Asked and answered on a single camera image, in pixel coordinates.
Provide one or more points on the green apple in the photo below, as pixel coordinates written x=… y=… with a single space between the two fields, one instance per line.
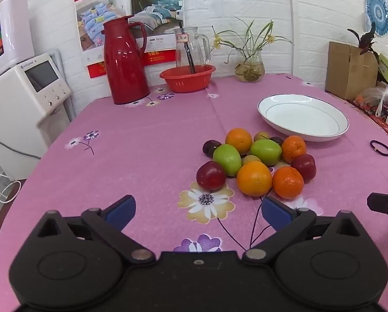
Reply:
x=265 y=152
x=227 y=160

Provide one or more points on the pink floral tablecloth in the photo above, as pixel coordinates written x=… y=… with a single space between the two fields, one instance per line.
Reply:
x=141 y=136

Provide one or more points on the wall poster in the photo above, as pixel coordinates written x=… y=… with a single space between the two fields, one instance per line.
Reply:
x=93 y=13

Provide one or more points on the dark purple plum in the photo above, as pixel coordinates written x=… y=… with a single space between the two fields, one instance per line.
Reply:
x=210 y=147
x=277 y=140

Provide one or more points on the cardboard box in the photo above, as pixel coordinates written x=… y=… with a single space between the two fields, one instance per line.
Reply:
x=350 y=71

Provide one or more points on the clear plastic bag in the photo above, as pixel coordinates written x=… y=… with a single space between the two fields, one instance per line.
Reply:
x=372 y=99

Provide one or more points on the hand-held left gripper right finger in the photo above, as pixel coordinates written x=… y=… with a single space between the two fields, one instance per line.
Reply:
x=275 y=211

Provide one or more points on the red plastic basin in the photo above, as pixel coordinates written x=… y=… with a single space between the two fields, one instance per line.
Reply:
x=187 y=79

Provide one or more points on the white wall appliance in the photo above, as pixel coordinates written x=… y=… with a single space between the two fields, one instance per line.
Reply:
x=8 y=35

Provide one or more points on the red apple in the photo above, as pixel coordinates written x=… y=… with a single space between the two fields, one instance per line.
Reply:
x=305 y=166
x=211 y=175

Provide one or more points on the large orange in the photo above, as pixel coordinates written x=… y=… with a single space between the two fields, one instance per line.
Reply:
x=254 y=178
x=238 y=140

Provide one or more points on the glass pitcher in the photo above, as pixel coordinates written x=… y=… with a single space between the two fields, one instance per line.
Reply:
x=192 y=50

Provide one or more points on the small yellow-green fruit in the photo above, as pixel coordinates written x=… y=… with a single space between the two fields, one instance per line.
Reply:
x=261 y=135
x=250 y=159

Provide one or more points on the glass vase with plant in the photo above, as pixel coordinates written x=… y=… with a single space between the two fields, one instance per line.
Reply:
x=249 y=68

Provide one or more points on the white appliance with screen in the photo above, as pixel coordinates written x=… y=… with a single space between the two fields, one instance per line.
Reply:
x=21 y=104

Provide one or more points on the black stick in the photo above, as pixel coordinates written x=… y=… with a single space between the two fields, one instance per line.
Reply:
x=189 y=55

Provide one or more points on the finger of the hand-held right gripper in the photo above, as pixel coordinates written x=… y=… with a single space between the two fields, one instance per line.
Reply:
x=384 y=203

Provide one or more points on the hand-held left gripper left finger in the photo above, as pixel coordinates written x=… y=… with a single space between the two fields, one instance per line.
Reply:
x=120 y=211

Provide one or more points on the white plate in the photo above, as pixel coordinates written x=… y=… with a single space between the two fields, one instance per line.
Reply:
x=303 y=117

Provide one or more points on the dark red plant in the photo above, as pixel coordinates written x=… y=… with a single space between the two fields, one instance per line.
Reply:
x=366 y=40

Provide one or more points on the large blue round wall decoration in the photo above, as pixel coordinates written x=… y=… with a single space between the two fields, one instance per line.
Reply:
x=377 y=9

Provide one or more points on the small tangerine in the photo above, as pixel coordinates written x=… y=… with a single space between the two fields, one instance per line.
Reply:
x=293 y=149
x=288 y=182

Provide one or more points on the red thermos jug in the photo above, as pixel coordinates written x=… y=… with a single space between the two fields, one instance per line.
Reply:
x=125 y=65

